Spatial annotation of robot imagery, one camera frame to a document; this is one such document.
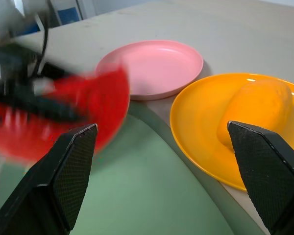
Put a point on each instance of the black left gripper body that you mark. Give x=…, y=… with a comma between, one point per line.
x=12, y=71

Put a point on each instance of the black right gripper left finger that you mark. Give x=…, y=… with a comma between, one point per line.
x=63, y=176

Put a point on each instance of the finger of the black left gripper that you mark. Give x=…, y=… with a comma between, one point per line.
x=51, y=107

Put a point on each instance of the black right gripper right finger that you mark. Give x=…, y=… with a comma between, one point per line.
x=272, y=176

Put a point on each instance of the red watermelon slice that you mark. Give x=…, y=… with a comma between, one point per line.
x=100, y=98

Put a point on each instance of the orange-yellow plate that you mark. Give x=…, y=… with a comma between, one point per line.
x=198, y=117

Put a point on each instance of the pink plate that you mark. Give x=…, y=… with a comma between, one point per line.
x=159, y=66

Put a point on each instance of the orange mango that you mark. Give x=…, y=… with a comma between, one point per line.
x=259, y=102

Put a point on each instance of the blue panel with white frame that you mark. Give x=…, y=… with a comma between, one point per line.
x=68, y=14

